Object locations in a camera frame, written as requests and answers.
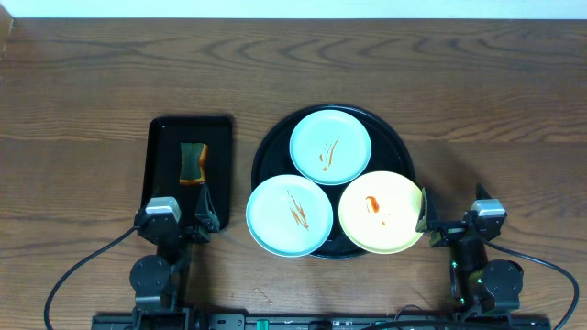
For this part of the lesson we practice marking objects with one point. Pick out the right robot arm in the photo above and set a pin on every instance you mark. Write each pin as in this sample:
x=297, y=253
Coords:
x=481, y=287

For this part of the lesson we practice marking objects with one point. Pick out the yellow plate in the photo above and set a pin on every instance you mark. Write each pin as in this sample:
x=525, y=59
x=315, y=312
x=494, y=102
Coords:
x=378, y=212

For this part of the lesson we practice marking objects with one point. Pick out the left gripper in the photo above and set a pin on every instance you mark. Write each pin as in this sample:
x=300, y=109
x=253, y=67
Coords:
x=188, y=232

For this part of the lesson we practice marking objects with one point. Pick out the light blue plate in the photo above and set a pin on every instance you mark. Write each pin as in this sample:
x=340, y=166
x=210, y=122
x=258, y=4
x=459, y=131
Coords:
x=330, y=147
x=289, y=216

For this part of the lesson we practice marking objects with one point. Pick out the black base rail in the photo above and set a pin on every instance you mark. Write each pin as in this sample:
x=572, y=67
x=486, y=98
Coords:
x=238, y=321

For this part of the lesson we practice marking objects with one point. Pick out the black rectangular tray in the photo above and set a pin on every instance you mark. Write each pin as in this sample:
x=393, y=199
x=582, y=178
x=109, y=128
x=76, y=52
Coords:
x=164, y=162

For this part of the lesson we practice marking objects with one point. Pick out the orange green sponge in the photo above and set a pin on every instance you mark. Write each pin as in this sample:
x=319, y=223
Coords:
x=193, y=157

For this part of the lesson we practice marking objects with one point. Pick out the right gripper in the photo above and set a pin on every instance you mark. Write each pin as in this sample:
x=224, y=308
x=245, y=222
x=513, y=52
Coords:
x=454, y=232

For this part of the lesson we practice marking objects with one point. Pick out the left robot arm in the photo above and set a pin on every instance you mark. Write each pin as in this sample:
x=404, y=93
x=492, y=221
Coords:
x=160, y=280

